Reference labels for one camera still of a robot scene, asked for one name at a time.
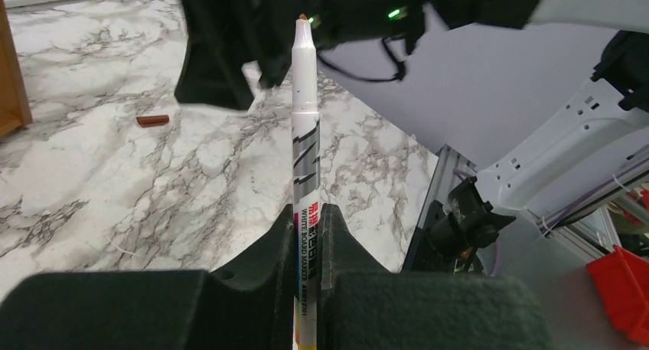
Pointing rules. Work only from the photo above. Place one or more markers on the brown pen cap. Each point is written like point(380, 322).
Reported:
point(152, 121)

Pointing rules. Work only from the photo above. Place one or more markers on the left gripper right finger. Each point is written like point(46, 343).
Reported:
point(363, 305)

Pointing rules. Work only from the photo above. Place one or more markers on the white marker yellow end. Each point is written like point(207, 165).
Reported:
point(305, 123)

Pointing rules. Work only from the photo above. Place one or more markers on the wooden shelf rack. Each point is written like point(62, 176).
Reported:
point(15, 109)

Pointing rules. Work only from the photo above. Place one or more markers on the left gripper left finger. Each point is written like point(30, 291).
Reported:
point(245, 304)

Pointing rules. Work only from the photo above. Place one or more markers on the red plastic bin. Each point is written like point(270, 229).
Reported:
point(621, 281)

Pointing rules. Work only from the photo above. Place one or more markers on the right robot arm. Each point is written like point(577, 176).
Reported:
point(610, 105)

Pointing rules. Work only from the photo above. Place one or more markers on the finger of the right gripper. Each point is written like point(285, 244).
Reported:
point(218, 46)

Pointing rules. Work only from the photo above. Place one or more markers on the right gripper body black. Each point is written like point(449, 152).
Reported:
point(335, 22)

